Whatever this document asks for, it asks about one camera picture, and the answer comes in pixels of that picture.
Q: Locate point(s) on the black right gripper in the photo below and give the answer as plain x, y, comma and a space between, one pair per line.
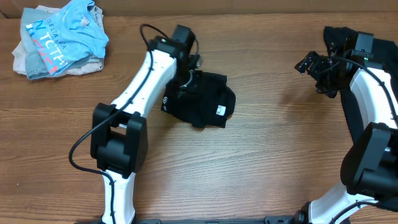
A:
314, 66

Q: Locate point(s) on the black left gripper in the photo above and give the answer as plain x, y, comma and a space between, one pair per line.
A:
188, 79

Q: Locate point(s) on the black t-shirt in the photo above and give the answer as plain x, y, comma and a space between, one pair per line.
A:
212, 108

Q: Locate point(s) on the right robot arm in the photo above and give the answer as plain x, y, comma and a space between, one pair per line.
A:
362, 70

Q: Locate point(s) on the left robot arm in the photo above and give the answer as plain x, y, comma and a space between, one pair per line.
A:
119, 142

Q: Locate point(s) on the black clothes pile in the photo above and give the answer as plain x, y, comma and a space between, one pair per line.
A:
384, 50

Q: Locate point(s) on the light blue printed t-shirt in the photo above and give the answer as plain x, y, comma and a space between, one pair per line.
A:
70, 38

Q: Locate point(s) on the grey-blue folded garment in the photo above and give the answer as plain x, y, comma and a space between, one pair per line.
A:
32, 59

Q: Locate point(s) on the pale pink folded garment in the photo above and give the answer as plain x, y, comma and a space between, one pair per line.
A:
90, 67

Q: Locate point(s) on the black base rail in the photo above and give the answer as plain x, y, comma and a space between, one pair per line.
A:
284, 219

